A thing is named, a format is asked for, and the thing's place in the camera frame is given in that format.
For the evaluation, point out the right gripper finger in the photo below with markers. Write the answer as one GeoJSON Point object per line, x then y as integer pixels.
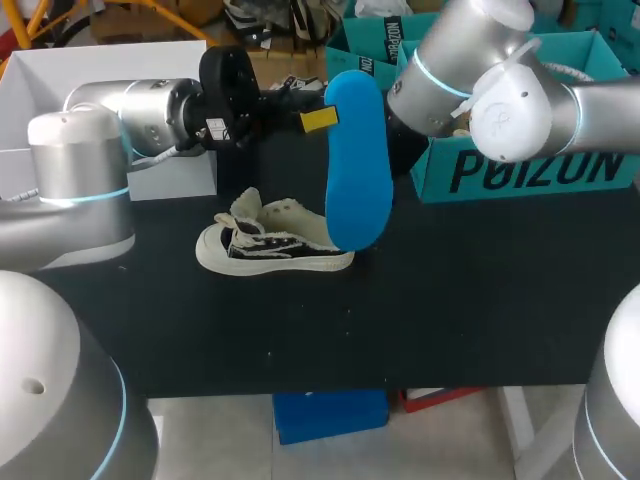
{"type": "Point", "coordinates": [320, 119]}

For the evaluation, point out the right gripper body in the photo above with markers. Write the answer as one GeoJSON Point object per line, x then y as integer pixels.
{"type": "Point", "coordinates": [407, 147]}

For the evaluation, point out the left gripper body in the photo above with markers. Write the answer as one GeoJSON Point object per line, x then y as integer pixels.
{"type": "Point", "coordinates": [227, 95]}

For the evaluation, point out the blue and black insole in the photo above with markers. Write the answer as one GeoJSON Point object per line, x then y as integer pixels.
{"type": "Point", "coordinates": [357, 160]}

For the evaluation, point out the cream and black shoe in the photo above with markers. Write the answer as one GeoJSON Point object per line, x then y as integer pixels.
{"type": "Point", "coordinates": [270, 245]}

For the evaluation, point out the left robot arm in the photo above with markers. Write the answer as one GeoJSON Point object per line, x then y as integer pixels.
{"type": "Point", "coordinates": [75, 200]}

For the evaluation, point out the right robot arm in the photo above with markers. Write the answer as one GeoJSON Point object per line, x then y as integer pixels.
{"type": "Point", "coordinates": [500, 85]}

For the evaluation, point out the white shoebox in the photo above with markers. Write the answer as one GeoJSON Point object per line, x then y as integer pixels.
{"type": "Point", "coordinates": [165, 177]}

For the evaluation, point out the large teal cardboard box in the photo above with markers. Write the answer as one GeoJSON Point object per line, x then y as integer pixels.
{"type": "Point", "coordinates": [525, 167]}

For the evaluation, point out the yellow tripod stand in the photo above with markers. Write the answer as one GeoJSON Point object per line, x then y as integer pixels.
{"type": "Point", "coordinates": [115, 15]}

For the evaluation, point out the red and white box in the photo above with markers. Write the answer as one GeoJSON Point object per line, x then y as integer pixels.
{"type": "Point", "coordinates": [435, 397]}

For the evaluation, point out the blue box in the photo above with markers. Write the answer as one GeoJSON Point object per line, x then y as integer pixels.
{"type": "Point", "coordinates": [330, 415]}

